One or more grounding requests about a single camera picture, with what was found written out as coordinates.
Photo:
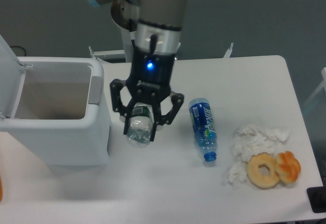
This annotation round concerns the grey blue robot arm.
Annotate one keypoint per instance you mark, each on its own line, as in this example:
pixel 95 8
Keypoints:
pixel 157 25

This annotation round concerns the large crumpled white tissue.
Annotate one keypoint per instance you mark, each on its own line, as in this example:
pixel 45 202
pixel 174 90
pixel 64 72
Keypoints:
pixel 252 140

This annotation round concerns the ring donut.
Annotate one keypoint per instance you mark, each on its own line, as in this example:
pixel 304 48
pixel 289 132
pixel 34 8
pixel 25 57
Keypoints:
pixel 261 171

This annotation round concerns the clear green-label plastic bottle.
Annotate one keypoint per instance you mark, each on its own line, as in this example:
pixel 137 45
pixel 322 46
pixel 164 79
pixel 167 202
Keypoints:
pixel 140 126

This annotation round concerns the blue-label plastic bottle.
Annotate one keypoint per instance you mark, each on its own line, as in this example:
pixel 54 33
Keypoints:
pixel 203 128

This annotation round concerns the orange object at edge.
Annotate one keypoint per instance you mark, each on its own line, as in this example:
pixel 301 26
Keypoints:
pixel 1 190

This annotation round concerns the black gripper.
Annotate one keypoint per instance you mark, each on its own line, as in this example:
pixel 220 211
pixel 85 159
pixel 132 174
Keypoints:
pixel 148 83

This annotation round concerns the white trash can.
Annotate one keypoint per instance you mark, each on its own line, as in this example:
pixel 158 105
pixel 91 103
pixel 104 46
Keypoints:
pixel 55 107

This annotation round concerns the orange glazed twisted bun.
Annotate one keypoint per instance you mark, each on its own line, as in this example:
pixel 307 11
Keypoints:
pixel 287 167

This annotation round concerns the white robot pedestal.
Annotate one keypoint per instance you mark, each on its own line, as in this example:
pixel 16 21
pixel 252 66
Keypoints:
pixel 126 30

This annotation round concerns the black device at edge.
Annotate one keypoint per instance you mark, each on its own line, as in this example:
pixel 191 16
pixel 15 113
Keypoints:
pixel 316 196

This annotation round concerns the small crumpled white tissue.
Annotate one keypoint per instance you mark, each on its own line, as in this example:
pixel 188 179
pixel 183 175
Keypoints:
pixel 237 175

